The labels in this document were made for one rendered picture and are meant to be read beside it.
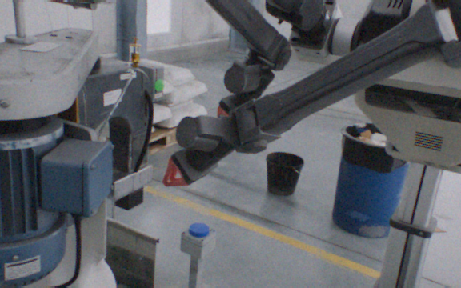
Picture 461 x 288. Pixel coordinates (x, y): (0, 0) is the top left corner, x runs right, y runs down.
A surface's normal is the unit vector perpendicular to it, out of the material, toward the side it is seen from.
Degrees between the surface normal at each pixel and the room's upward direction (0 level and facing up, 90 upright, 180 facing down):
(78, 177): 90
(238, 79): 85
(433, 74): 40
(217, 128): 52
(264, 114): 73
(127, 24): 90
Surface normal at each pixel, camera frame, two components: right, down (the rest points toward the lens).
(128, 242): -0.50, 0.26
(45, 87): 0.84, 0.26
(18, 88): 0.57, 0.35
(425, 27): -0.71, -0.11
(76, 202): -0.11, 0.34
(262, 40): 0.65, 0.51
